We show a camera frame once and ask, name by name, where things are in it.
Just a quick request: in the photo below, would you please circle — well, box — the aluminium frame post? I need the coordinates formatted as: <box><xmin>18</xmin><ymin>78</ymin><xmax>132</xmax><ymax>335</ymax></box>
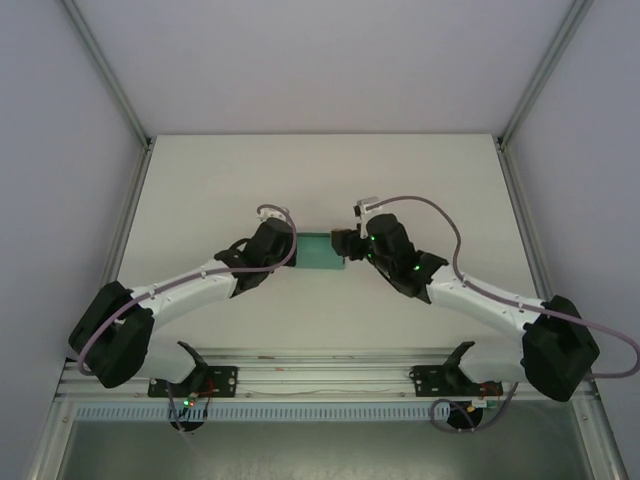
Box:
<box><xmin>62</xmin><ymin>0</ymin><xmax>152</xmax><ymax>147</ymax></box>
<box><xmin>498</xmin><ymin>0</ymin><xmax>595</xmax><ymax>144</ymax></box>

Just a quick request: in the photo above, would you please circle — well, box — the aluminium table side rail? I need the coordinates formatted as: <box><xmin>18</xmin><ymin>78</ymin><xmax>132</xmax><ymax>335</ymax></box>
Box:
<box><xmin>79</xmin><ymin>139</ymin><xmax>154</xmax><ymax>360</ymax></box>

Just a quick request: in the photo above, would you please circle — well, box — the shiny metal sheet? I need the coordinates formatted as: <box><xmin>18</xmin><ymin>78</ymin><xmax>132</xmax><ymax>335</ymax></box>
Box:
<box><xmin>54</xmin><ymin>419</ymin><xmax>594</xmax><ymax>480</ymax></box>

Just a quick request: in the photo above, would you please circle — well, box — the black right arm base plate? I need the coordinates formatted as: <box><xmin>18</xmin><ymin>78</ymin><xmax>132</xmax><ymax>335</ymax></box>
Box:
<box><xmin>408</xmin><ymin>364</ymin><xmax>502</xmax><ymax>399</ymax></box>

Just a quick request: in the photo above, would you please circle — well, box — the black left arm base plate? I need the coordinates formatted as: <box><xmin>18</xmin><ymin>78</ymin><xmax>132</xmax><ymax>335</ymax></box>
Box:
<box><xmin>147</xmin><ymin>365</ymin><xmax>239</xmax><ymax>399</ymax></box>

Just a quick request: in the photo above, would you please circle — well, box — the green paper box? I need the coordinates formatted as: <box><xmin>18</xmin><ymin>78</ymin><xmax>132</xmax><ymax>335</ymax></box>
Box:
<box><xmin>294</xmin><ymin>230</ymin><xmax>349</xmax><ymax>272</ymax></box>

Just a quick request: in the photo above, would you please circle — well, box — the aluminium mounting rail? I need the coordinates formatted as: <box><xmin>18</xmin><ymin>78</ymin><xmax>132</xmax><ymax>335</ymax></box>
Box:
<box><xmin>54</xmin><ymin>349</ymin><xmax>599</xmax><ymax>401</ymax></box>

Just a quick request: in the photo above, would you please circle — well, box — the grey slotted cable duct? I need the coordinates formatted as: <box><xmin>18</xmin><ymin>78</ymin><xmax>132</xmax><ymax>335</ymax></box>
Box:
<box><xmin>74</xmin><ymin>403</ymin><xmax>451</xmax><ymax>422</ymax></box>

